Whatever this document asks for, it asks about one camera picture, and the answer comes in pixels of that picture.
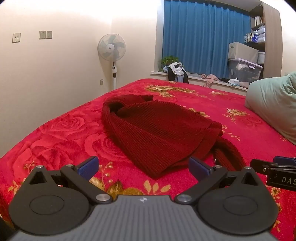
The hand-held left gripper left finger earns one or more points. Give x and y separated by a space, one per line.
89 166

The wooden shelf unit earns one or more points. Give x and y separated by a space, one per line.
272 41

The clear plastic storage box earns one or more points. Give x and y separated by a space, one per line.
245 71

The pile of clothes on sill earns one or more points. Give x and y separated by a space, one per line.
166 69

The green potted plant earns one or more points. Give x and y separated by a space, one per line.
167 60

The dark red knitted sweater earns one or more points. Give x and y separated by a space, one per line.
157 139

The grey white garment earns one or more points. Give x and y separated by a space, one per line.
177 69

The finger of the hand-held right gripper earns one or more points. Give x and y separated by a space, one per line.
256 165
284 160

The white tissue pack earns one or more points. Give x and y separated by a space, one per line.
234 82

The white window ledge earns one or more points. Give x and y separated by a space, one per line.
194 77

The small black cloth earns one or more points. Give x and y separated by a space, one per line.
223 80

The pile of dark clothes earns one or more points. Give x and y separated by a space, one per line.
171 76

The row of books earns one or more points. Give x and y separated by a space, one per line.
258 20

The grey fabric box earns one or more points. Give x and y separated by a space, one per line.
242 52

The white standing fan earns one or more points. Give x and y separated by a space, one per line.
111 47

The stack of blue white packets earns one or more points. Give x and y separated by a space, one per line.
257 34

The blue curtain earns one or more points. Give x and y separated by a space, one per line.
196 34

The pink cloth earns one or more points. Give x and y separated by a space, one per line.
209 80

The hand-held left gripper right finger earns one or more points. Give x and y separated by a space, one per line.
198 168

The red floral blanket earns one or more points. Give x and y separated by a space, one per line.
69 129

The light green pillow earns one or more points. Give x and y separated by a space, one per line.
272 104

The white round container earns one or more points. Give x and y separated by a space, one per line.
261 58

